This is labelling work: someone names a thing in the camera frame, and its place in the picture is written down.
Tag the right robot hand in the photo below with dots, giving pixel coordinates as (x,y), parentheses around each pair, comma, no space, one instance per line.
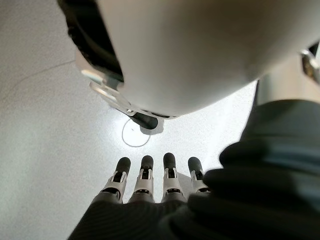
(250,187)

